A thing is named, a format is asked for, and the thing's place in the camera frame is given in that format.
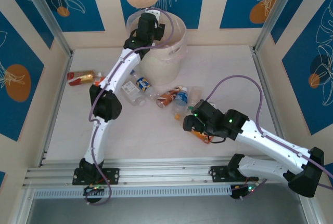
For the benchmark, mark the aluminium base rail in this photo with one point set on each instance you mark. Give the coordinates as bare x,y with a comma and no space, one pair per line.
166,172

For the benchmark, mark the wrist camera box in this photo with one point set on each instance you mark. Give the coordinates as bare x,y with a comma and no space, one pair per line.
159,32
190,123

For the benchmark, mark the beige plastic bin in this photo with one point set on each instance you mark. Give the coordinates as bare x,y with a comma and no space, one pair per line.
161,70

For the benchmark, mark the square clear white-label bottle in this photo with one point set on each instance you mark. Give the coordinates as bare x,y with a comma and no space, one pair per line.
129,89

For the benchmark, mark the aluminium frame post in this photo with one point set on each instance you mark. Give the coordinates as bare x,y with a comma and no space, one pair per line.
273,13
49,18

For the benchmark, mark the clear peach label bottle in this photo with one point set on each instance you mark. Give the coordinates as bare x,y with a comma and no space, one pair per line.
196,94

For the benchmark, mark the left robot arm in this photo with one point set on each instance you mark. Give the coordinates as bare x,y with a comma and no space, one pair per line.
99,135

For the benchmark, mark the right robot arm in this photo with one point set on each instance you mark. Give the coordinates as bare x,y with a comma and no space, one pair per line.
273,143

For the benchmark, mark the clear plastic bin liner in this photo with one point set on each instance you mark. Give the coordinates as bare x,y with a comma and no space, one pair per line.
129,22

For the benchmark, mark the blue label water bottle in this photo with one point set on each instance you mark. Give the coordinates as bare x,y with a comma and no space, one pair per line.
181,97

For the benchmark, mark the orange juice bottle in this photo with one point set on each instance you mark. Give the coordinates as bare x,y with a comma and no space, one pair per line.
201,135

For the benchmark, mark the crushed brown white label bottle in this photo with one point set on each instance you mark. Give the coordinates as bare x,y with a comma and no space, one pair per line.
166,98

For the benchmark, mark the orange white label bottle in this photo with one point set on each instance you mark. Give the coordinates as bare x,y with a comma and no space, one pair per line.
98,80

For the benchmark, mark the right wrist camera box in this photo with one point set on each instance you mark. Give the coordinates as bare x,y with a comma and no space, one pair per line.
190,123

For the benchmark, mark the blue yellow Pepsi bottle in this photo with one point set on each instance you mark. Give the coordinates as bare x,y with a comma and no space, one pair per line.
143,83

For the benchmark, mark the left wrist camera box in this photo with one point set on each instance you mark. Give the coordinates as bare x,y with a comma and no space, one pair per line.
159,32

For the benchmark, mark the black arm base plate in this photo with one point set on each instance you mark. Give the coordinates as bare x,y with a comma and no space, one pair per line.
218,173
112,176

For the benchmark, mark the red gold label bottle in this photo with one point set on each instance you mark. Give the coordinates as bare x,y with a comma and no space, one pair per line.
80,78

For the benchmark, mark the controller board with LED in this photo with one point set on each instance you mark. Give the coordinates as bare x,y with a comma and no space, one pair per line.
95,189
240,191

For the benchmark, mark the aluminium frame rail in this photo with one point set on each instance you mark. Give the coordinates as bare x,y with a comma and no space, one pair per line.
309,208
22,208

